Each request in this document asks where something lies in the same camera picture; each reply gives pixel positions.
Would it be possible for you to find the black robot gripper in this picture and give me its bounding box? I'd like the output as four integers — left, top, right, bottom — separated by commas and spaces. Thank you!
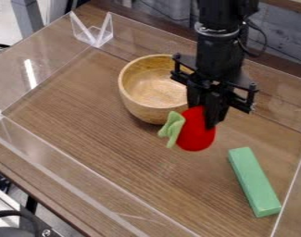
168, 32, 259, 131

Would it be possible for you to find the red felt fruit green leaf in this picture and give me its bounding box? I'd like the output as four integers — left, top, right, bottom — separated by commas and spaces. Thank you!
158, 106, 215, 152

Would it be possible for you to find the light wooden bowl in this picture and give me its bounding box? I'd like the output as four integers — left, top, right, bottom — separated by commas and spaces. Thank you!
117, 54, 187, 125

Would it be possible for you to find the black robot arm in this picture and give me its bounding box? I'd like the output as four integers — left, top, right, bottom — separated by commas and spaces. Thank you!
171, 0, 259, 129

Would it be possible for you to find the green rectangular block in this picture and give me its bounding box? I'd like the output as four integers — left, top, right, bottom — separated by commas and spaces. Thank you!
227, 147, 280, 218

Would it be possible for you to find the black equipment under table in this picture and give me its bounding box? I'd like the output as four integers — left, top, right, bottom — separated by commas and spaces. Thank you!
0, 174, 61, 237

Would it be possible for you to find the clear acrylic enclosure wall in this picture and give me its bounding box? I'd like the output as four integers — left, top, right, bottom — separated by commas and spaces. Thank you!
0, 14, 301, 237

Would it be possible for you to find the clear acrylic corner bracket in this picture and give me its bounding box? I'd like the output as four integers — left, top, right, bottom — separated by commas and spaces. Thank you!
69, 11, 113, 48

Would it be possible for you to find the grey post behind table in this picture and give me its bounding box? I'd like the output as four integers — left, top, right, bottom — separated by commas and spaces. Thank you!
9, 0, 43, 38

